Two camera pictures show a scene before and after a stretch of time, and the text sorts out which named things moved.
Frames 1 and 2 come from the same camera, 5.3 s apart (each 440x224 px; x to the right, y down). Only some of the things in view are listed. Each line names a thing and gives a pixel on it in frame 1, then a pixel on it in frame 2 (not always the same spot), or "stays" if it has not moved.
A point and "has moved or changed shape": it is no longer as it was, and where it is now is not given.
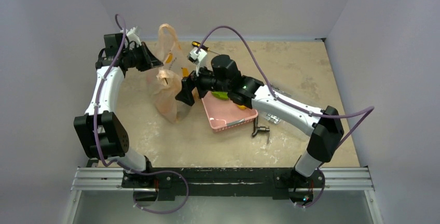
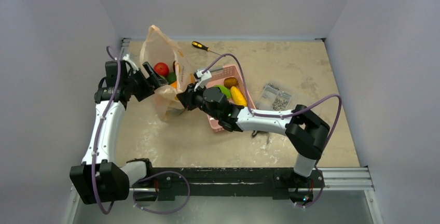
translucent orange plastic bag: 166,80 has moved or changed shape
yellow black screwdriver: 198,44 stays
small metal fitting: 262,128 stays
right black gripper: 192,87 to 187,97
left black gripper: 149,60 to 155,81
